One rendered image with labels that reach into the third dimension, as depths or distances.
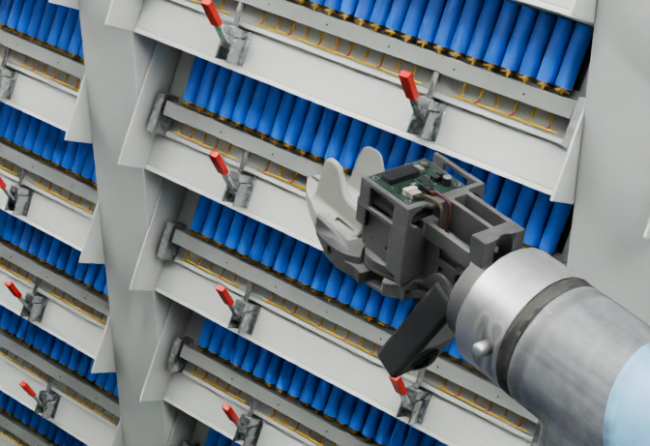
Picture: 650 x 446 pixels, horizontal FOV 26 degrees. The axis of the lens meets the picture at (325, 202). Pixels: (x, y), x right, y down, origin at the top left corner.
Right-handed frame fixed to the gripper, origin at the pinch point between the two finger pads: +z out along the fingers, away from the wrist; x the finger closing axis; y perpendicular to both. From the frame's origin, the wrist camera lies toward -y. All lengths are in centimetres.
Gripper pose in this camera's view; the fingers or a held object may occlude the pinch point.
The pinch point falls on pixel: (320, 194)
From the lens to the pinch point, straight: 109.6
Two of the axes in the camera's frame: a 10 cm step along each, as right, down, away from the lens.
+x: -8.0, 2.6, -5.4
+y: 0.7, -8.5, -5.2
